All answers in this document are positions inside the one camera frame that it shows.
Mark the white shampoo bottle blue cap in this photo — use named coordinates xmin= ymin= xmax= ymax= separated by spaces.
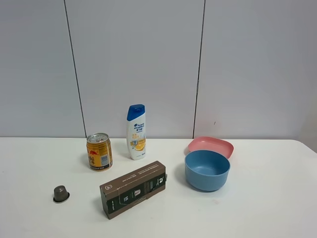
xmin=126 ymin=104 xmax=146 ymax=160

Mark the pink plastic dish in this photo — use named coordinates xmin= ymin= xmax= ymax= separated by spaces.
xmin=188 ymin=136 xmax=234 ymax=159

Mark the gold energy drink can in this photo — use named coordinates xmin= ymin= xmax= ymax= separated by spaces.
xmin=86 ymin=132 xmax=113 ymax=171

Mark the blue plastic bowl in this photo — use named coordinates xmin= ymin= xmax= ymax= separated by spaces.
xmin=184 ymin=150 xmax=231 ymax=192

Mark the brown coffee capsule box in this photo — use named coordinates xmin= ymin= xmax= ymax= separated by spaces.
xmin=100 ymin=161 xmax=167 ymax=220

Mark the dark coffee capsule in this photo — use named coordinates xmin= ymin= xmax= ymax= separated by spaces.
xmin=53 ymin=185 xmax=70 ymax=203

